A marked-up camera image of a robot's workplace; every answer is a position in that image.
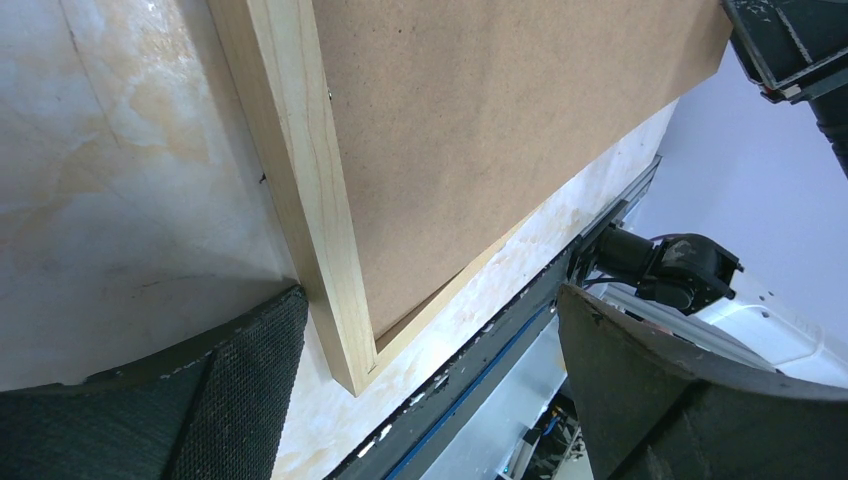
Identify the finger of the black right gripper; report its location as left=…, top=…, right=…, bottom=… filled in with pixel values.
left=721, top=0, right=847, bottom=104

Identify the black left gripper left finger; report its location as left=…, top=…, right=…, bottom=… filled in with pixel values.
left=1, top=286, right=308, bottom=479

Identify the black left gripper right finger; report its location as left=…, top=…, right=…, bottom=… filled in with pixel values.
left=556, top=285, right=847, bottom=479

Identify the brown cardboard backing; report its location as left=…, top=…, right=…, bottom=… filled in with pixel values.
left=314, top=1, right=730, bottom=335

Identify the light wooden picture frame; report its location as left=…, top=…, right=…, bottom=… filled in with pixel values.
left=209, top=1, right=506, bottom=396

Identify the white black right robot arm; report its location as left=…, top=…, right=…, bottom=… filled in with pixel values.
left=567, top=1, right=847, bottom=387

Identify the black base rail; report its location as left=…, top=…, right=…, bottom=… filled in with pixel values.
left=328, top=156, right=661, bottom=479

